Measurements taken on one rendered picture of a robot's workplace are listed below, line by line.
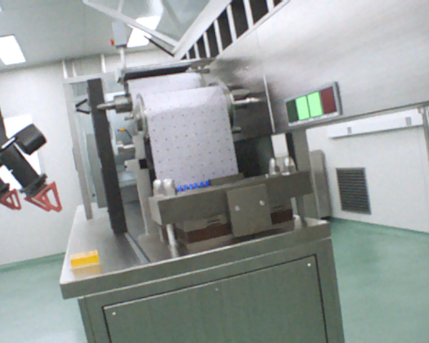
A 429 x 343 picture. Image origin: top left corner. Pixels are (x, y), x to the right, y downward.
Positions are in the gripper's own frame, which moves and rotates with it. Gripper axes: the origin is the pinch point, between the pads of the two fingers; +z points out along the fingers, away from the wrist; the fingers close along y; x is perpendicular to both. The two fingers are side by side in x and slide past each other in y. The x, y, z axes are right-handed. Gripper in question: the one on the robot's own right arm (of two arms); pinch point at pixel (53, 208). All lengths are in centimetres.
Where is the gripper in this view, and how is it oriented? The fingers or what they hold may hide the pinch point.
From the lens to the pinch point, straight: 126.0
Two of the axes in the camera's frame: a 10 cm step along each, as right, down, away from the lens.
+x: -6.1, 6.3, -4.8
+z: 5.4, 7.7, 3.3
